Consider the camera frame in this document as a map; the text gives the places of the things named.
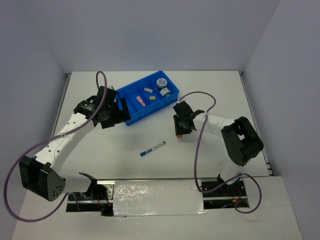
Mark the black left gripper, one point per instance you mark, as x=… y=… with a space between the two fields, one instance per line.
x=122 y=116

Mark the pink translucent case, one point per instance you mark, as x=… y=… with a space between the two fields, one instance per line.
x=141 y=101

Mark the white foil covered panel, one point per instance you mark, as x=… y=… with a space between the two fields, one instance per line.
x=157 y=198

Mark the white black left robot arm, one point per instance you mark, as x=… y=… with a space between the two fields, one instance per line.
x=40 y=173

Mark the grey eraser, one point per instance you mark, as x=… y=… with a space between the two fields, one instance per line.
x=146 y=89

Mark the blue plastic compartment tray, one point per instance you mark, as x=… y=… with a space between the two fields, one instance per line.
x=148 y=95

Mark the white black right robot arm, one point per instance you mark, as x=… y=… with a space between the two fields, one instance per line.
x=241 y=141

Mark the blue slime jar printed lid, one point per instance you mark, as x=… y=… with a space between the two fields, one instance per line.
x=161 y=83

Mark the blue white marker pen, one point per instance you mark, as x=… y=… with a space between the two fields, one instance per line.
x=153 y=148

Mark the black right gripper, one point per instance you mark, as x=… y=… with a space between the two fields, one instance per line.
x=178 y=130

